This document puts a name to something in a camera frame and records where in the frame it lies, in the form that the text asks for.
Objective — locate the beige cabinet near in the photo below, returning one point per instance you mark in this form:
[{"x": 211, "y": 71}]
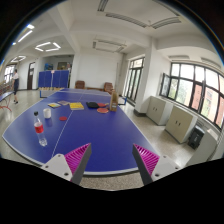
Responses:
[{"x": 180, "y": 124}]

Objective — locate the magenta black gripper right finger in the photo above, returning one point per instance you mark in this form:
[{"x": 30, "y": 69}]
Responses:
[{"x": 151, "y": 166}]

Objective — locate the yellow book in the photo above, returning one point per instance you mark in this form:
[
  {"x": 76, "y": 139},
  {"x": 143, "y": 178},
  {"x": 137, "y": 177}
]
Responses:
[{"x": 76, "y": 106}]

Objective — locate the blue ping pong table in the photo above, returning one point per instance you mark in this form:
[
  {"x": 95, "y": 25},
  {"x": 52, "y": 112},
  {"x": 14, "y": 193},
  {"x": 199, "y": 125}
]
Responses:
[{"x": 111, "y": 135}]

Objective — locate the brown armchair right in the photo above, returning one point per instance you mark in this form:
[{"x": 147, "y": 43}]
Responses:
[{"x": 108, "y": 87}]

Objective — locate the brown armchair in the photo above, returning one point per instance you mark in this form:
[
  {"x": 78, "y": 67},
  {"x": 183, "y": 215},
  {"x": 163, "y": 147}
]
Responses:
[
  {"x": 80, "y": 84},
  {"x": 108, "y": 87}
]

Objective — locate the red round coaster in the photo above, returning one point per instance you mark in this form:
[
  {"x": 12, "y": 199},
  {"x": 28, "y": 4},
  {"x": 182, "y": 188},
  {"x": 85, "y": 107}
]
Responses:
[{"x": 63, "y": 118}]

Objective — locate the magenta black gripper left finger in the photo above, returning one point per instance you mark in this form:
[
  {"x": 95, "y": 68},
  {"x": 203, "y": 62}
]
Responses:
[{"x": 71, "y": 166}]

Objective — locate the person in white shirt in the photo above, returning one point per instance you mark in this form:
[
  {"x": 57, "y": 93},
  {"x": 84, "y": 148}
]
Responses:
[{"x": 15, "y": 85}]

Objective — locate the clear plastic bottle red label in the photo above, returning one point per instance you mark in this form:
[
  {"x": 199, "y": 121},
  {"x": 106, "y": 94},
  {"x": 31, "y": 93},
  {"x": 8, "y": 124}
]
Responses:
[{"x": 38, "y": 125}]

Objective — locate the brown cardboard box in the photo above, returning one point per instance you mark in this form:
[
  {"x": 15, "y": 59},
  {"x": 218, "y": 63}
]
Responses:
[{"x": 114, "y": 101}]

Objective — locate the blue table at left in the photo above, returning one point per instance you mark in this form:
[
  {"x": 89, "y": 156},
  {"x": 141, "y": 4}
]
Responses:
[{"x": 5, "y": 100}]

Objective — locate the white cup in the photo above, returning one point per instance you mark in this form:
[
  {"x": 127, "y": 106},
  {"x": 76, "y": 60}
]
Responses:
[{"x": 47, "y": 113}]

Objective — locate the yellow blue booklet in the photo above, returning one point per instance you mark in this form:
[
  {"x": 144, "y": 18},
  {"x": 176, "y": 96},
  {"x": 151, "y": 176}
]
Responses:
[{"x": 54, "y": 105}]

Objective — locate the beige cabinet far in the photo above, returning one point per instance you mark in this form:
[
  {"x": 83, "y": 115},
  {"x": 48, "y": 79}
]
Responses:
[{"x": 159, "y": 110}]

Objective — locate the red table tennis paddle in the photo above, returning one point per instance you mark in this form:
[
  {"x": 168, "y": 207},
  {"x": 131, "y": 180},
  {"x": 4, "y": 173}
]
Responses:
[{"x": 102, "y": 110}]

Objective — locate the blue folded partition boards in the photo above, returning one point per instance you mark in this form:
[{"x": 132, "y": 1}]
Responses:
[{"x": 56, "y": 78}]

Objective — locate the beige cabinet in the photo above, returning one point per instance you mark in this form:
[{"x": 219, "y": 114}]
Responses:
[
  {"x": 159, "y": 110},
  {"x": 180, "y": 124}
]

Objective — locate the grey brown booklet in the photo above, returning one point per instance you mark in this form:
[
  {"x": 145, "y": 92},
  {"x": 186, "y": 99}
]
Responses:
[{"x": 63, "y": 102}]

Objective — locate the brown armchair left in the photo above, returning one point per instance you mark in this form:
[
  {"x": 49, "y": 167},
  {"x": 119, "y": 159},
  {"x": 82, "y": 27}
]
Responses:
[{"x": 80, "y": 84}]

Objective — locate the black box on floor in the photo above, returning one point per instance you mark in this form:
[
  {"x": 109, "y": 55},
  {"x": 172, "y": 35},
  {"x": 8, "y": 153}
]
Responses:
[{"x": 196, "y": 137}]

